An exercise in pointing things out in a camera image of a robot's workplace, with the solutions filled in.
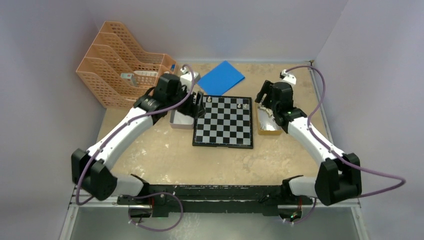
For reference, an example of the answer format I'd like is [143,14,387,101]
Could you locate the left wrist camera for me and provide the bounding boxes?
[179,71,201,89]

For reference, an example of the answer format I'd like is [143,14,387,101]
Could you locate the silver tin with black pieces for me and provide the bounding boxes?
[169,110,195,130]

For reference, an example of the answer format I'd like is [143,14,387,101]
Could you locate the black and white chessboard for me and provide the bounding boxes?
[192,95,254,149]

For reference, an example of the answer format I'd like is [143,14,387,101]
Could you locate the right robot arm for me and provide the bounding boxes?
[192,80,362,206]

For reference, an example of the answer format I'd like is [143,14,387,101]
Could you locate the black mounting rail base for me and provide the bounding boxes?
[117,184,313,218]

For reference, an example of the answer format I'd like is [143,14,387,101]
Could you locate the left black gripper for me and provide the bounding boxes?
[166,83,205,118]

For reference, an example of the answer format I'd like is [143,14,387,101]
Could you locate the orange mesh file organizer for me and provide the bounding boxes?
[76,21,179,109]

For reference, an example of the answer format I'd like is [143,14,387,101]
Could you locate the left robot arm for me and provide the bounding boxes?
[71,72,204,205]

